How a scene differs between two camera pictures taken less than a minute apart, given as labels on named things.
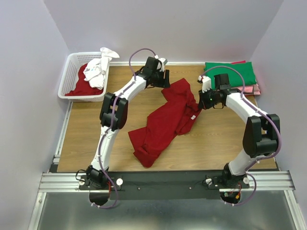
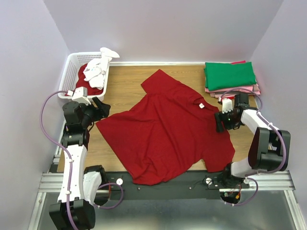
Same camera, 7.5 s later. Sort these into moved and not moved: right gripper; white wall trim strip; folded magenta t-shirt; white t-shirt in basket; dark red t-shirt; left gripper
Moved: left gripper; dark red t-shirt; right gripper
Not moved: white wall trim strip; white t-shirt in basket; folded magenta t-shirt
